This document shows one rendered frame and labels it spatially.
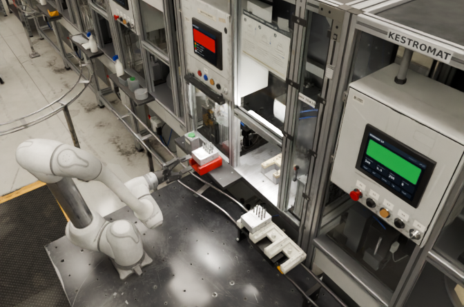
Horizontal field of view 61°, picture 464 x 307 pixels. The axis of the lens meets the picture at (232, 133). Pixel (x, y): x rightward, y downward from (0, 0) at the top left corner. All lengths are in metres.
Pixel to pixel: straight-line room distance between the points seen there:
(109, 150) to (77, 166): 2.45
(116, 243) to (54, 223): 1.52
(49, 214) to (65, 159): 2.02
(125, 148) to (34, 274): 1.44
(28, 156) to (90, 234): 0.57
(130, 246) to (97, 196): 1.60
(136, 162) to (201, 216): 1.59
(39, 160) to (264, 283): 1.21
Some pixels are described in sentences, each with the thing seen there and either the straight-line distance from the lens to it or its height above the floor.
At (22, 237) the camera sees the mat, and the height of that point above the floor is 0.01.
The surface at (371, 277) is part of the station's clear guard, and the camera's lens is 1.89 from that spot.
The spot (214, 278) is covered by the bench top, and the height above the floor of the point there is 0.68.
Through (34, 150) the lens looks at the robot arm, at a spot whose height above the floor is 1.50.
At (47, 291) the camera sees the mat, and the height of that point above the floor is 0.01.
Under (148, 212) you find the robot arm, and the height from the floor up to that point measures 1.00.
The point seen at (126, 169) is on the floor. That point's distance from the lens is 3.78.
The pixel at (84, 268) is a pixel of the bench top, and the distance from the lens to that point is 2.29.
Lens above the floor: 2.48
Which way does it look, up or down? 38 degrees down
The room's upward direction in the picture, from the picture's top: straight up
